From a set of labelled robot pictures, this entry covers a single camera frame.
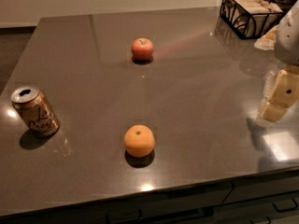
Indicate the white napkins in basket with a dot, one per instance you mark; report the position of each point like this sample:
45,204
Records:
253,11

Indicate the orange LaCroix soda can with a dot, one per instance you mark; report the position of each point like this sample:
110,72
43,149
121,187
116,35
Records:
35,110

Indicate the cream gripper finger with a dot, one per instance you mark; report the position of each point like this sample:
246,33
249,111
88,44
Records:
281,91

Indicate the white packet beside basket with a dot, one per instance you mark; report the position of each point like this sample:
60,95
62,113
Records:
266,42

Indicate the red apple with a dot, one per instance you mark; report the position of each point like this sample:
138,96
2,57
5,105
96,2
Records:
142,49

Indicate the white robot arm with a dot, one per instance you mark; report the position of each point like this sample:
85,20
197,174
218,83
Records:
286,46

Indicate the black drawer handle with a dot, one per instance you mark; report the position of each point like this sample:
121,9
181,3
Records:
283,206

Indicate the orange fruit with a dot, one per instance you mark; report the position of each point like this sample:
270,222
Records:
139,141

